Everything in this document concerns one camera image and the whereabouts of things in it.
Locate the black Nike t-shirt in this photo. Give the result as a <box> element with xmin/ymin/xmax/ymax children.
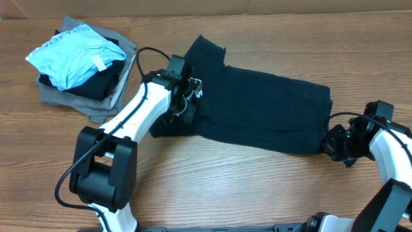
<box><xmin>149</xmin><ymin>36</ymin><xmax>333</xmax><ymax>154</ymax></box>

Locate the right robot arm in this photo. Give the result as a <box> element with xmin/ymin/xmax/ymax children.
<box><xmin>293</xmin><ymin>113</ymin><xmax>411</xmax><ymax>232</ymax></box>

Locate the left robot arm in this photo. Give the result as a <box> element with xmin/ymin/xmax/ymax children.
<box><xmin>69</xmin><ymin>70</ymin><xmax>202</xmax><ymax>231</ymax></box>

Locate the grey folded shirt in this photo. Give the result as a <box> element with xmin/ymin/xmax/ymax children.
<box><xmin>36</xmin><ymin>25</ymin><xmax>136</xmax><ymax>124</ymax></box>

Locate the light blue folded shirt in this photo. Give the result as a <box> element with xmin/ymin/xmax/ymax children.
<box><xmin>26</xmin><ymin>23</ymin><xmax>126</xmax><ymax>91</ymax></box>

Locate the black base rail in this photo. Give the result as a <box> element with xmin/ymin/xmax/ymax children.
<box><xmin>136</xmin><ymin>222</ymin><xmax>314</xmax><ymax>232</ymax></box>

